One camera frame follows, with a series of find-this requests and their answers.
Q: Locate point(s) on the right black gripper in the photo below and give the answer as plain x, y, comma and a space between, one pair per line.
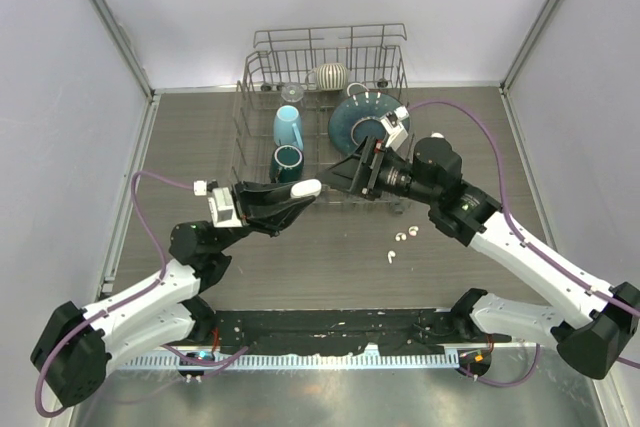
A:
359, 173

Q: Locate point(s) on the white slotted cable duct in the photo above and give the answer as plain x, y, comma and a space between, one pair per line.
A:
369, 359

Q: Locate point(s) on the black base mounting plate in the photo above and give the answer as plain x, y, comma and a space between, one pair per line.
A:
338, 332

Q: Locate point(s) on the small clear glass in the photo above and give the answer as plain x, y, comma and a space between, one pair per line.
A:
292, 93

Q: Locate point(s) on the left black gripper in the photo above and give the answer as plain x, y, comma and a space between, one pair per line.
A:
256, 213

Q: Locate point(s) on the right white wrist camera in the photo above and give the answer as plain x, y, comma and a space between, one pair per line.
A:
396, 133

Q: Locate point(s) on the large blue ceramic plate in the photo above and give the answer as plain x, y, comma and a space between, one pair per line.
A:
358, 117

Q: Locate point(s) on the white earbud charging case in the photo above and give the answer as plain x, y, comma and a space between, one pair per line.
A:
306, 188

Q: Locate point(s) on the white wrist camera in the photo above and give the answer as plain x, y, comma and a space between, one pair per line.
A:
396, 133
221, 203

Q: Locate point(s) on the grey wire dish rack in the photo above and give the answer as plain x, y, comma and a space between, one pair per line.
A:
372, 54

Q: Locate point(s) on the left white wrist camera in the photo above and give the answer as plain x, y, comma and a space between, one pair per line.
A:
221, 203

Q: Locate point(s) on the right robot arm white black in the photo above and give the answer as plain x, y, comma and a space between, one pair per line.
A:
588, 321

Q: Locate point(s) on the light blue mug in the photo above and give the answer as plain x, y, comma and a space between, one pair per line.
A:
287, 127

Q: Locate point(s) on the dark green mug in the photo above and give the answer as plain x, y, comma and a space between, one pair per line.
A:
287, 164

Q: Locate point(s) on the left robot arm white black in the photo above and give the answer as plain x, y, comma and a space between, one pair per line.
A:
81, 346

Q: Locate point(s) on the striped beige ceramic jar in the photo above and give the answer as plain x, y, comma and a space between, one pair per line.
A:
328, 77

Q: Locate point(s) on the white rimmed cup behind plate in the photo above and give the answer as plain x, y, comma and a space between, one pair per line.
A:
355, 88

